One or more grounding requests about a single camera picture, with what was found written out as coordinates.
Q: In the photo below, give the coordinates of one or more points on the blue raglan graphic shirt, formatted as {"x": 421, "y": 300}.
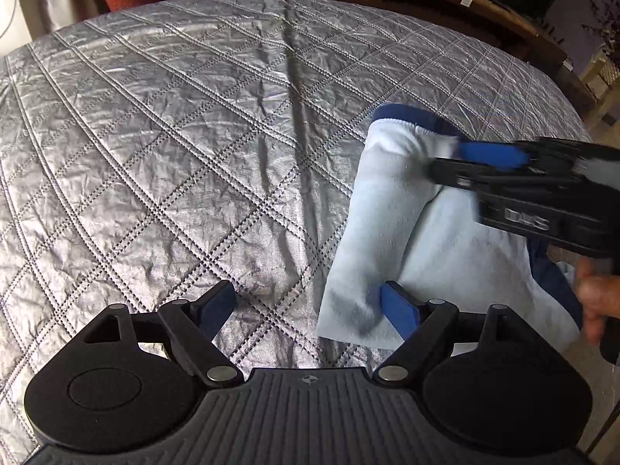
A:
{"x": 425, "y": 237}

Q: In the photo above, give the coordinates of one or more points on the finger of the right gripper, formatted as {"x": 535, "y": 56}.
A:
{"x": 501, "y": 157}
{"x": 465, "y": 174}

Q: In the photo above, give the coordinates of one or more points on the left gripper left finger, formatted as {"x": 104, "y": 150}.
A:
{"x": 211, "y": 311}

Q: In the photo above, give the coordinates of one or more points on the white woven vase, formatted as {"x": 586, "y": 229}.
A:
{"x": 601, "y": 77}

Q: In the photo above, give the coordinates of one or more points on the silver quilted table cover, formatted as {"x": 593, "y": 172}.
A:
{"x": 149, "y": 153}

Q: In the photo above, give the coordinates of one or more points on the dried purple flower plant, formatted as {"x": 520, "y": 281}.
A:
{"x": 606, "y": 27}

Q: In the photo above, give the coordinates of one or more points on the person right hand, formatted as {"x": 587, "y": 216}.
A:
{"x": 599, "y": 295}

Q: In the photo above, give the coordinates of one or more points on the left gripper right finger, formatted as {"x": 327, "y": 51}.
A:
{"x": 404, "y": 311}

